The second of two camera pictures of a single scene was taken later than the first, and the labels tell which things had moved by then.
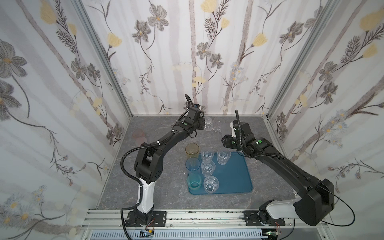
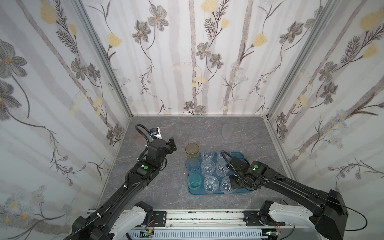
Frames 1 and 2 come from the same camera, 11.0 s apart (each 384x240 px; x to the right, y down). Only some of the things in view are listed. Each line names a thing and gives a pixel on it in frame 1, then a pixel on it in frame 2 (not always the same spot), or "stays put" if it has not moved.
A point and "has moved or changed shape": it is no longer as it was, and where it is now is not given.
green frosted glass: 194,181 stays put
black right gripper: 226,141 to 235,182
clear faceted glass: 208,123 to 221,169
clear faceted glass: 207,154 stays put
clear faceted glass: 211,184 stays put
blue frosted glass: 192,164 stays put
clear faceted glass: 223,154 has moved or changed shape
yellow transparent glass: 192,150 stays put
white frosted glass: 218,124 to 225,186
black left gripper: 200,122 to 169,145
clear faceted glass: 208,167 stays put
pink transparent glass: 140,139 stays put
